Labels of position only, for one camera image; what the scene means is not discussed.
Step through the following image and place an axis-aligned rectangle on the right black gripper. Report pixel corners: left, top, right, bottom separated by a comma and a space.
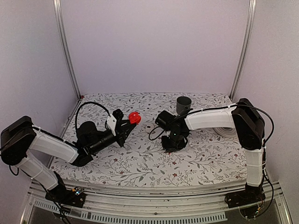
161, 132, 185, 153

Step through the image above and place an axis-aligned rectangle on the red earbud charging case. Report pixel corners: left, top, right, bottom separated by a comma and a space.
128, 112, 142, 125

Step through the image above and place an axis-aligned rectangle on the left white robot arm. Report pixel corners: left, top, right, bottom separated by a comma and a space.
0, 115, 140, 203

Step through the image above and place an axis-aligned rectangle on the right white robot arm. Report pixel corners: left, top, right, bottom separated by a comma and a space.
155, 98, 269, 203

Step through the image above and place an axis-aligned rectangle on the dark grey mug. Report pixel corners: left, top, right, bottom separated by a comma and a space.
176, 96, 192, 114

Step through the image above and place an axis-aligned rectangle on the floral patterned table mat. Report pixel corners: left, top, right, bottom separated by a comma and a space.
50, 93, 247, 187

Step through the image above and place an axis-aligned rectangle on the white ringed coaster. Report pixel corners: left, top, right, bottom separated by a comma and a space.
214, 127, 236, 138

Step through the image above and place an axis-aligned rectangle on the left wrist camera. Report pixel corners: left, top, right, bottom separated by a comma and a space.
106, 109, 123, 136

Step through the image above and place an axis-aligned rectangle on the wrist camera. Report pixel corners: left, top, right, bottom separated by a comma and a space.
106, 109, 123, 136
155, 110, 180, 131

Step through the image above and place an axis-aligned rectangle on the left camera black cable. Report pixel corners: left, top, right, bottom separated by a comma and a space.
75, 102, 112, 131

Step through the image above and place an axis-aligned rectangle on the camera black cable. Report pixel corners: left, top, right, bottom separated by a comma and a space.
148, 125, 167, 141
75, 102, 112, 131

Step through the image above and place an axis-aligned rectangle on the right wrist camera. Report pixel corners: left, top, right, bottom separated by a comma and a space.
155, 110, 180, 131

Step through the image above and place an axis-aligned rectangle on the right camera black cable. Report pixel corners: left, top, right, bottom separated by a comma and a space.
148, 125, 167, 141

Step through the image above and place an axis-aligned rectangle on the front aluminium rail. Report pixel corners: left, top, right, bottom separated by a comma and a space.
21, 181, 292, 224

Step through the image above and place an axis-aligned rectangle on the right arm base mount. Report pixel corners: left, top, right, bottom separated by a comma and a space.
224, 190, 266, 208

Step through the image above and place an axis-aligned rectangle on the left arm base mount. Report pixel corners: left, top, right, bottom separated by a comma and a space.
45, 189, 86, 208

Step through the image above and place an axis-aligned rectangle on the left aluminium frame post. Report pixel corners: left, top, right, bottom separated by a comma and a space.
53, 0, 81, 100

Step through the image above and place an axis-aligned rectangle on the aluminium frame post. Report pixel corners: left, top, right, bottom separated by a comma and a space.
229, 0, 256, 101
53, 0, 81, 100

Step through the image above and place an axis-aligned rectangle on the right aluminium frame post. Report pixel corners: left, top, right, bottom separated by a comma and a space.
229, 0, 256, 101

